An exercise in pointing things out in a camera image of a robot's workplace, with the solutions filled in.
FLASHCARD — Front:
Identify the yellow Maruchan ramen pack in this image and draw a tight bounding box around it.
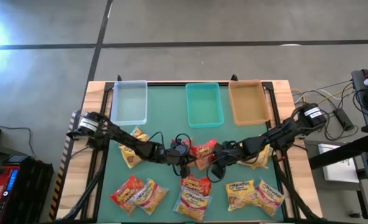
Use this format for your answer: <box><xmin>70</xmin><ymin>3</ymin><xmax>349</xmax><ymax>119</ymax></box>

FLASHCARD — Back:
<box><xmin>224</xmin><ymin>179</ymin><xmax>259</xmax><ymax>212</ymax></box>
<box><xmin>236</xmin><ymin>143</ymin><xmax>277</xmax><ymax>170</ymax></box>
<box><xmin>119</xmin><ymin>143</ymin><xmax>145</xmax><ymax>170</ymax></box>

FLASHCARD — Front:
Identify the blue-edged beef ramen pack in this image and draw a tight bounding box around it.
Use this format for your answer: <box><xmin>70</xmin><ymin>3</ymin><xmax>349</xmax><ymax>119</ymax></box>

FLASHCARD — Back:
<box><xmin>172</xmin><ymin>186</ymin><xmax>213</xmax><ymax>222</ymax></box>
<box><xmin>130</xmin><ymin>126</ymin><xmax>150</xmax><ymax>143</ymax></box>
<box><xmin>254</xmin><ymin>179</ymin><xmax>287</xmax><ymax>218</ymax></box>
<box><xmin>131</xmin><ymin>178</ymin><xmax>170</xmax><ymax>216</ymax></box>

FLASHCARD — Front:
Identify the orange plastic bin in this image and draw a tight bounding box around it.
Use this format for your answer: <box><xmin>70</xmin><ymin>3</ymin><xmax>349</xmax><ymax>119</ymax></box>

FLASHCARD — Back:
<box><xmin>228</xmin><ymin>79</ymin><xmax>271</xmax><ymax>126</ymax></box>

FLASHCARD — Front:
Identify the teal plastic bin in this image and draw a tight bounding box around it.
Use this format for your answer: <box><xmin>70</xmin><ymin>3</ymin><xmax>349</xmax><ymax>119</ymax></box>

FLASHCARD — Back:
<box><xmin>185</xmin><ymin>82</ymin><xmax>225</xmax><ymax>129</ymax></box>

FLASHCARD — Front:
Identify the clear plastic bin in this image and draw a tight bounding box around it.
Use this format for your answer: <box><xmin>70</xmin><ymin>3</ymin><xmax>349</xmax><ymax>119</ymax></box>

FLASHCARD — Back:
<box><xmin>109</xmin><ymin>80</ymin><xmax>149</xmax><ymax>126</ymax></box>

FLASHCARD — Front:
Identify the black diagonal bar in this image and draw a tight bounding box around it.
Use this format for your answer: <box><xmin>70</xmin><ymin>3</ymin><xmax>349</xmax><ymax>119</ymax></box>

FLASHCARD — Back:
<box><xmin>308</xmin><ymin>135</ymin><xmax>368</xmax><ymax>170</ymax></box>

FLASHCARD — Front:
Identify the white board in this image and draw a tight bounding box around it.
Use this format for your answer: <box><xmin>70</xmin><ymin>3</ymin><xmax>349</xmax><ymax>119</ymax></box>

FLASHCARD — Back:
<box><xmin>318</xmin><ymin>143</ymin><xmax>360</xmax><ymax>184</ymax></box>

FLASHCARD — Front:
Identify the yellow black hazard strip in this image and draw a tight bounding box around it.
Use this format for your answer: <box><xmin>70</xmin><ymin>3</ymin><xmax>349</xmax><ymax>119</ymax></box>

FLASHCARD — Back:
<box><xmin>48</xmin><ymin>110</ymin><xmax>79</xmax><ymax>222</ymax></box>

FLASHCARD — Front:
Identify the grey cabinet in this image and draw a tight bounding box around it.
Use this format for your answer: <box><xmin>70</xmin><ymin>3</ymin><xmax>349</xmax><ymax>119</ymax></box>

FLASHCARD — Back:
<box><xmin>304</xmin><ymin>139</ymin><xmax>368</xmax><ymax>224</ymax></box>

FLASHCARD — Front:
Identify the black power adapter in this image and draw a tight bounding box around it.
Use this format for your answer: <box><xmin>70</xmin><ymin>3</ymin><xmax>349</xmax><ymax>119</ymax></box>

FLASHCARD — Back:
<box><xmin>332</xmin><ymin>107</ymin><xmax>355</xmax><ymax>131</ymax></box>

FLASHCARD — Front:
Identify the black ribbed crate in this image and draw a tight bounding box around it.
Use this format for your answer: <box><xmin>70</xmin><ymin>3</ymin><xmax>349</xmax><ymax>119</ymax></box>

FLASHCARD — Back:
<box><xmin>3</xmin><ymin>155</ymin><xmax>55</xmax><ymax>224</ymax></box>

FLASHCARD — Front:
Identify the black side desk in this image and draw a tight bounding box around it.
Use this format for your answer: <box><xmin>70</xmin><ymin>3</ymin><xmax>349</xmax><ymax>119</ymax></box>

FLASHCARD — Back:
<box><xmin>351</xmin><ymin>63</ymin><xmax>368</xmax><ymax>138</ymax></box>

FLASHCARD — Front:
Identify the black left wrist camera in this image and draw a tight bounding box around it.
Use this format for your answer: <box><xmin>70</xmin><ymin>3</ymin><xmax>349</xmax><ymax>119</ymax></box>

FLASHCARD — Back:
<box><xmin>178</xmin><ymin>165</ymin><xmax>191</xmax><ymax>180</ymax></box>

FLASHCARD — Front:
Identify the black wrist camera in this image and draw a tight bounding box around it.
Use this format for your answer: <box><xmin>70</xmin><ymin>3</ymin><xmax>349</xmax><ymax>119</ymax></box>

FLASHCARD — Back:
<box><xmin>178</xmin><ymin>165</ymin><xmax>191</xmax><ymax>180</ymax></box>
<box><xmin>211</xmin><ymin>164</ymin><xmax>227</xmax><ymax>180</ymax></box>

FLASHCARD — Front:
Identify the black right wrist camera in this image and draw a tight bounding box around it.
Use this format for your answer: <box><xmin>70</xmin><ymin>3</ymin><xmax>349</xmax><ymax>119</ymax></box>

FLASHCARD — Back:
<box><xmin>211</xmin><ymin>164</ymin><xmax>227</xmax><ymax>180</ymax></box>

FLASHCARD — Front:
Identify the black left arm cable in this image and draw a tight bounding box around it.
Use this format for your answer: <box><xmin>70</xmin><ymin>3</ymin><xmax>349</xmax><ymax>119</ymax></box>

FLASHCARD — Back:
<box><xmin>143</xmin><ymin>131</ymin><xmax>194</xmax><ymax>178</ymax></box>

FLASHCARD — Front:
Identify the black aluminium table frame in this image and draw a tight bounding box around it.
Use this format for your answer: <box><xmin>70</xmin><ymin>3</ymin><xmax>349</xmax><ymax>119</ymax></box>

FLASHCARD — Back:
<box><xmin>55</xmin><ymin>74</ymin><xmax>328</xmax><ymax>224</ymax></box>

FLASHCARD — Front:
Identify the yellow cable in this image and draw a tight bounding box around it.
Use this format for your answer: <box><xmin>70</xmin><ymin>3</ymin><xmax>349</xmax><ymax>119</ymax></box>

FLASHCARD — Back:
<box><xmin>291</xmin><ymin>88</ymin><xmax>354</xmax><ymax>106</ymax></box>

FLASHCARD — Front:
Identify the thin black floor cable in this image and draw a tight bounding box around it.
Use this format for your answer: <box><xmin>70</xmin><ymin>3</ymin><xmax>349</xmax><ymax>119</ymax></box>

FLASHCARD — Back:
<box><xmin>0</xmin><ymin>101</ymin><xmax>36</xmax><ymax>158</ymax></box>

